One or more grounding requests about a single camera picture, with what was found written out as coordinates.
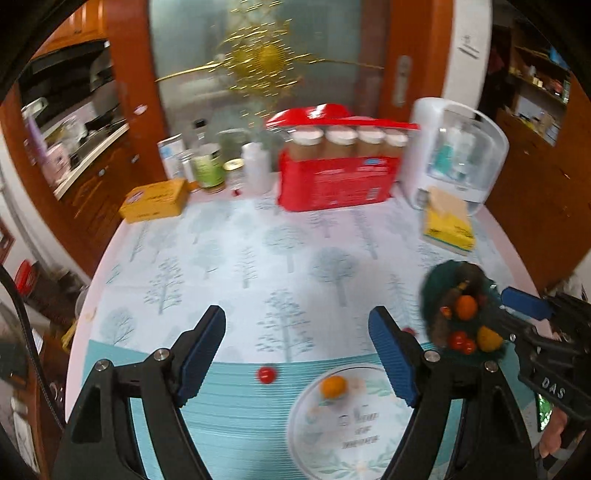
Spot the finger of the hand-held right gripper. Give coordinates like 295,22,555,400
485,302,544,345
501,287,556,320

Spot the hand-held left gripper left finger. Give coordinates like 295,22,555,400
51,305,227,480

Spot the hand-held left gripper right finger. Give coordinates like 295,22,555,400
368,305,539,480

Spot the yellowish orange with sticker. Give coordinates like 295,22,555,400
477,327,504,352

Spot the large deep orange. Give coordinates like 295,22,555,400
455,295,478,320

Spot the dark avocado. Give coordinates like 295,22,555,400
427,300,458,348

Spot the dark green scalloped plate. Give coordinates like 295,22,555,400
421,260,513,365

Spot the person's right hand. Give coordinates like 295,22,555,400
538,408,573,467

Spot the small plain mandarin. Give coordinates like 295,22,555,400
321,375,348,400

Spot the tree print tablecloth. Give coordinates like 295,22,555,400
65,185,555,480

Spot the yellow tissue pack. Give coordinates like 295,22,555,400
422,186,476,256

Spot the yellow cardboard box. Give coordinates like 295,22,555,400
119,179,190,224

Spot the small jar with yellow lid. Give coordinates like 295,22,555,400
223,158,245,191

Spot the glass bottle with green label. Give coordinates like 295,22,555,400
190,119,227,195

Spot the red paper cup pack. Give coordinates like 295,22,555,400
277,150,402,212

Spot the white squeeze bottle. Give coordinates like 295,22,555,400
241,142,273,195

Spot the red lidded container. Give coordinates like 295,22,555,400
14,259,40,294

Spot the white cosmetic organizer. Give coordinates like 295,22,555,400
399,97,509,217

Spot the blue and white box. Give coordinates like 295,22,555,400
157,134,185,178

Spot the red plastic bag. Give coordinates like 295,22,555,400
264,104,421,134

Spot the black kitchen pan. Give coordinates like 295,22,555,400
85,111,125,132

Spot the gold door ornament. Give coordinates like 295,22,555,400
154,0,386,100

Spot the wooden wall shelf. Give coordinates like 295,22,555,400
505,28,573,148

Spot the silver door handle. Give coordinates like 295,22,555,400
393,55,413,109

